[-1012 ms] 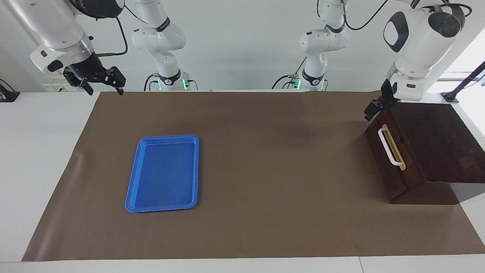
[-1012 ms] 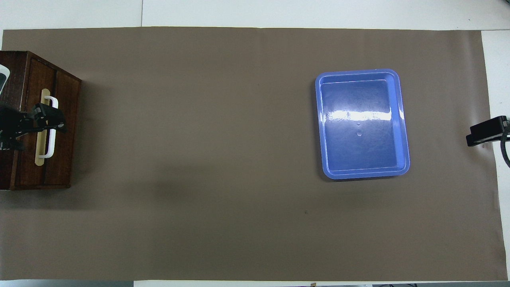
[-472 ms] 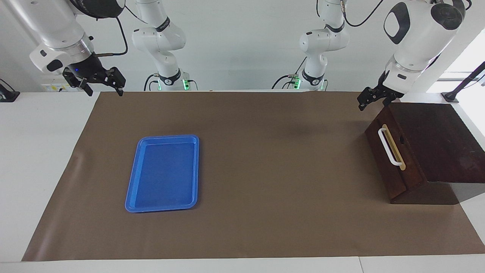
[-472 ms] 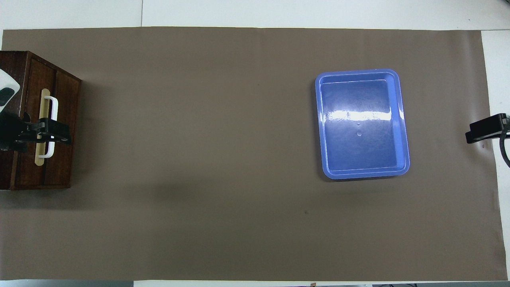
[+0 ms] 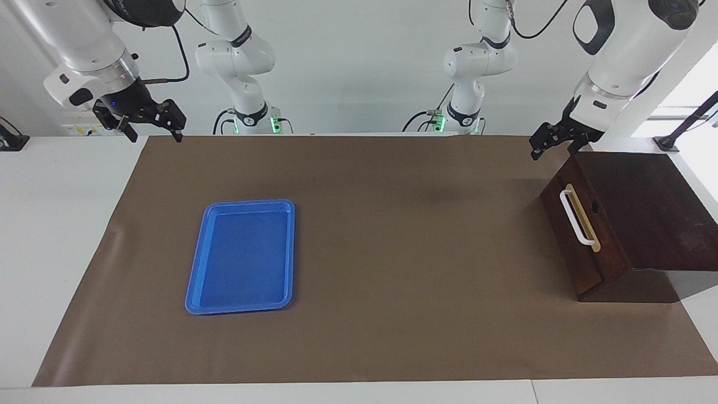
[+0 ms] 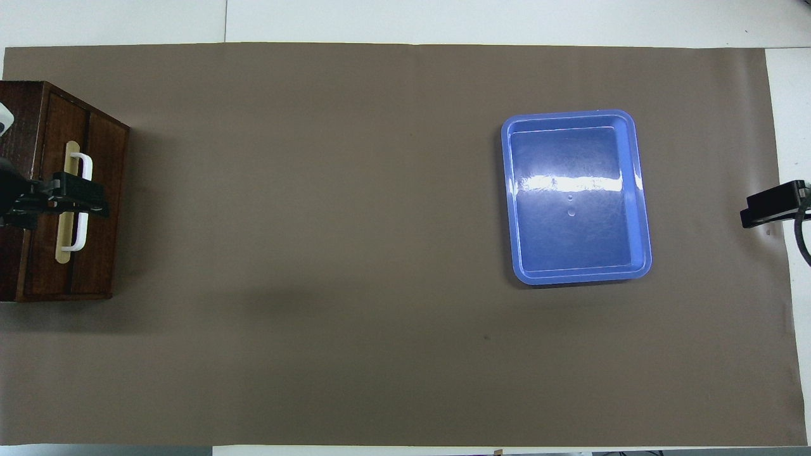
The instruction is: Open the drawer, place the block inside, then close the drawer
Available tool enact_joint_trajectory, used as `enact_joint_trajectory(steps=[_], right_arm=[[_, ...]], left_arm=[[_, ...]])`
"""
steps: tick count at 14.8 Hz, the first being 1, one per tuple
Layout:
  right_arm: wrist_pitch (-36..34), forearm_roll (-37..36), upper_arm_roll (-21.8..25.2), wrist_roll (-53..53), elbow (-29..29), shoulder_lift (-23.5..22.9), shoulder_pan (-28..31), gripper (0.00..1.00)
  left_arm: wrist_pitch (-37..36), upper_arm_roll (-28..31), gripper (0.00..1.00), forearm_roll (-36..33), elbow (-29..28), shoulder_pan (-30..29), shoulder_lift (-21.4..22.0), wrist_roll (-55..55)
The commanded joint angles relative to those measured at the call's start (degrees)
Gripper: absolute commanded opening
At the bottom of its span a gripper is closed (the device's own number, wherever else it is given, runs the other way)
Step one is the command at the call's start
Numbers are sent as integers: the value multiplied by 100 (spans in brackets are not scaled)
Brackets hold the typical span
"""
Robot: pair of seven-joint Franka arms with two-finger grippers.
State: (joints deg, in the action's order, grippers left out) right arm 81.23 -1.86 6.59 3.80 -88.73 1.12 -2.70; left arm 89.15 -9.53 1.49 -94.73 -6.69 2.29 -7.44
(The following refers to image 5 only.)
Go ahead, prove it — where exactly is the white wall power outlet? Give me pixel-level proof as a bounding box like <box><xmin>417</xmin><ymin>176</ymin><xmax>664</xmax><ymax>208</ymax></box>
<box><xmin>61</xmin><ymin>122</ymin><xmax>121</xmax><ymax>137</ymax></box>

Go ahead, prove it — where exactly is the white drawer handle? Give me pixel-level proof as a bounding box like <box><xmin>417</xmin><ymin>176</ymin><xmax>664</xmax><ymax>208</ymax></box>
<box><xmin>559</xmin><ymin>189</ymin><xmax>596</xmax><ymax>246</ymax></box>

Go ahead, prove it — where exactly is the brown table mat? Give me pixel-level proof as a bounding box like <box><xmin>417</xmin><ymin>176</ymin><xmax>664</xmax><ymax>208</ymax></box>
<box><xmin>32</xmin><ymin>135</ymin><xmax>718</xmax><ymax>387</ymax></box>

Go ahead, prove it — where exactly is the blue plastic tray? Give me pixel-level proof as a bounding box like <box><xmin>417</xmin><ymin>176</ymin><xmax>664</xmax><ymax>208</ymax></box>
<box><xmin>185</xmin><ymin>199</ymin><xmax>296</xmax><ymax>315</ymax></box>

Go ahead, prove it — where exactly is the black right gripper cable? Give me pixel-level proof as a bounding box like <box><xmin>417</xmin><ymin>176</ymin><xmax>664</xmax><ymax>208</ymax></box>
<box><xmin>139</xmin><ymin>25</ymin><xmax>190</xmax><ymax>85</ymax></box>

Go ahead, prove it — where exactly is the dark wooden drawer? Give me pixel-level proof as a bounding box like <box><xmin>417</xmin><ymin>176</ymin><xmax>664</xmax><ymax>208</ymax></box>
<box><xmin>540</xmin><ymin>167</ymin><xmax>633</xmax><ymax>302</ymax></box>

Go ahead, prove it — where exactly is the black base cable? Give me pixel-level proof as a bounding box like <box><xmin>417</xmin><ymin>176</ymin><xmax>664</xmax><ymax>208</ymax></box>
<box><xmin>213</xmin><ymin>108</ymin><xmax>236</xmax><ymax>135</ymax></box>
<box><xmin>402</xmin><ymin>109</ymin><xmax>447</xmax><ymax>134</ymax></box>

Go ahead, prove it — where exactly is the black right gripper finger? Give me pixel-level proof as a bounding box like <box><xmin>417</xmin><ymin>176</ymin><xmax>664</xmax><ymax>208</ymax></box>
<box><xmin>153</xmin><ymin>99</ymin><xmax>187</xmax><ymax>142</ymax></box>
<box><xmin>93</xmin><ymin>100</ymin><xmax>138</xmax><ymax>143</ymax></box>

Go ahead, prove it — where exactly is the black table clamp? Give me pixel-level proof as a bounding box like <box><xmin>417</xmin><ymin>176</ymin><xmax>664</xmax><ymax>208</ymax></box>
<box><xmin>0</xmin><ymin>116</ymin><xmax>30</xmax><ymax>152</ymax></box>

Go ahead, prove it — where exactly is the dark wooden drawer cabinet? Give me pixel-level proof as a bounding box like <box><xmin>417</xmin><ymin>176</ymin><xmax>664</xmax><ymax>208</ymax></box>
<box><xmin>577</xmin><ymin>150</ymin><xmax>718</xmax><ymax>304</ymax></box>

